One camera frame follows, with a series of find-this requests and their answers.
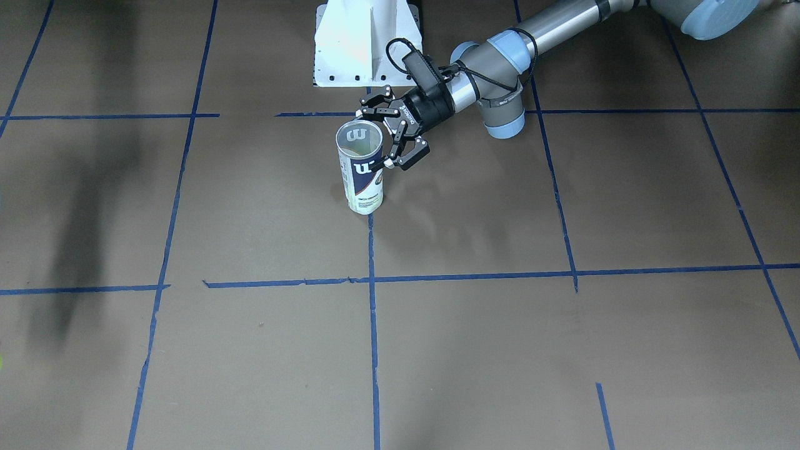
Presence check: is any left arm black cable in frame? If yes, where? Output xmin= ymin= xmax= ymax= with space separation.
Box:
xmin=385 ymin=27 xmax=539 ymax=98

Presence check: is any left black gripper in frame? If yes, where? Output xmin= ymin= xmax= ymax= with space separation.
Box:
xmin=355 ymin=84 xmax=456 ymax=172

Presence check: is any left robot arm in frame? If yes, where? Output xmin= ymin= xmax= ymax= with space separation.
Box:
xmin=356 ymin=1 xmax=641 ymax=172

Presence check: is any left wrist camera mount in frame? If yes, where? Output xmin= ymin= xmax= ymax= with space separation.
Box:
xmin=402 ymin=51 xmax=448 ymax=99

